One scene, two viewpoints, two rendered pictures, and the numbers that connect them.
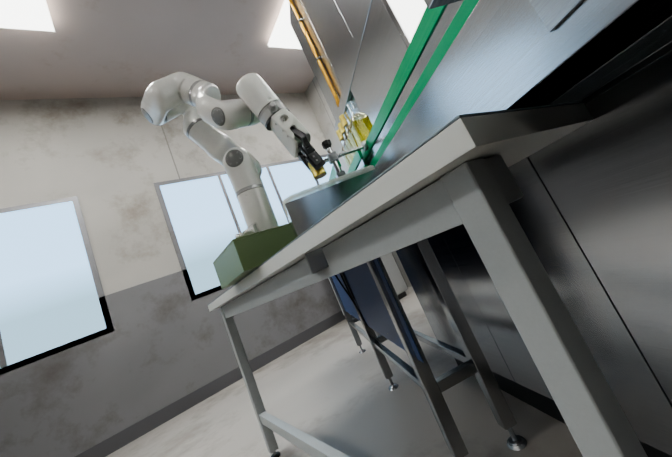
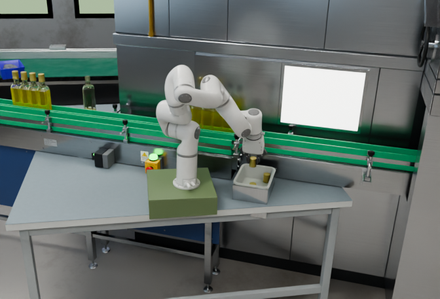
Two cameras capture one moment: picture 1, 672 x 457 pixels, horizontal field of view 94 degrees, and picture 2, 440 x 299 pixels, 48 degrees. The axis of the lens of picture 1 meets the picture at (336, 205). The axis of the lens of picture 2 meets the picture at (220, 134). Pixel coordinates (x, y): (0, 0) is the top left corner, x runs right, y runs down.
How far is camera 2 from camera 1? 2.38 m
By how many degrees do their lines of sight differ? 71
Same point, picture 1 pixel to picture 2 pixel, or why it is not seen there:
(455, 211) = (330, 211)
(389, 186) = (329, 205)
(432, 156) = (343, 204)
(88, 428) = not seen: outside the picture
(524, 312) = (332, 232)
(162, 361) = not seen: outside the picture
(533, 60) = (353, 184)
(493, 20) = (351, 172)
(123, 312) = not seen: outside the picture
